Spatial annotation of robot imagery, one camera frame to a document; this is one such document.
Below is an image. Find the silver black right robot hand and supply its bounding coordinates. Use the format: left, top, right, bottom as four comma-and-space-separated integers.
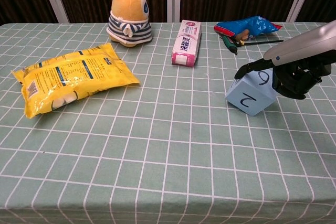
234, 19, 336, 100

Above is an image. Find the light blue numbered cube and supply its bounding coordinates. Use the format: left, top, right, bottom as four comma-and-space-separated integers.
225, 69, 278, 116

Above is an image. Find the green checkered tablecloth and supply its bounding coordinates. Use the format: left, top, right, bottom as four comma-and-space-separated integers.
0, 21, 336, 224

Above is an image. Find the thin black rod yellow band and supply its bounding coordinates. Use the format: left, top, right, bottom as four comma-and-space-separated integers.
235, 39, 285, 47

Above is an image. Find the blue red snack bag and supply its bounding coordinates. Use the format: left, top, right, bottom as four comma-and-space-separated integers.
213, 16, 283, 41

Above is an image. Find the pink white toothpaste box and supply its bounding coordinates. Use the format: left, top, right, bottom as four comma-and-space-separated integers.
171, 19, 202, 68

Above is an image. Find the yellow plush toy striped shirt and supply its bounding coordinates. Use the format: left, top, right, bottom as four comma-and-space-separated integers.
106, 0, 153, 48

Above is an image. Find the yellow snack bag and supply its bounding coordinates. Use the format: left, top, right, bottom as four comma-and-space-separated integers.
10, 42, 140, 119

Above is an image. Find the green black handled tool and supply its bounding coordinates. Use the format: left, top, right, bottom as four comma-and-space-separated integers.
220, 34, 239, 56

